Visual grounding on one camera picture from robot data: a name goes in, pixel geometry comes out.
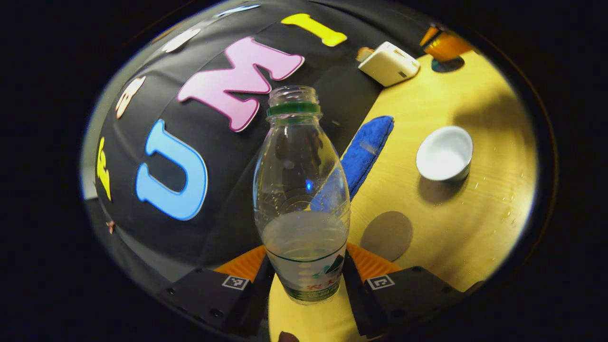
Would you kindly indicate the blue teacup lid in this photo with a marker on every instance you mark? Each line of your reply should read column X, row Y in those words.
column 449, row 65

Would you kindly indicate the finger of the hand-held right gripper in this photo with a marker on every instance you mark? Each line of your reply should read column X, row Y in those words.
column 429, row 36
column 451, row 46

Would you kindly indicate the clear plastic water bottle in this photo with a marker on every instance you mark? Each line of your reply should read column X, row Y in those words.
column 301, row 237

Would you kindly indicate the white toaster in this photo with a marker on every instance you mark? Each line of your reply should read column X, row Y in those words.
column 389, row 64

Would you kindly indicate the blue towel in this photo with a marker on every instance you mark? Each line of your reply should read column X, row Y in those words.
column 365, row 152

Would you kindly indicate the brown round coaster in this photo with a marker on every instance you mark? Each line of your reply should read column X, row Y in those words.
column 387, row 236

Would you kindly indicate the brown toast slice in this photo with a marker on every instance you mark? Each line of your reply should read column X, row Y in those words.
column 365, row 53

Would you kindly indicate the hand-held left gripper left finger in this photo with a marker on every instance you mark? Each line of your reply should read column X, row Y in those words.
column 256, row 304

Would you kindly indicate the black backdrop cloth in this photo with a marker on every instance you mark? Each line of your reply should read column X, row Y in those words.
column 228, row 156

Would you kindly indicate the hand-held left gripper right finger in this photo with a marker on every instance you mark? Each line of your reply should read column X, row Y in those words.
column 361, row 304

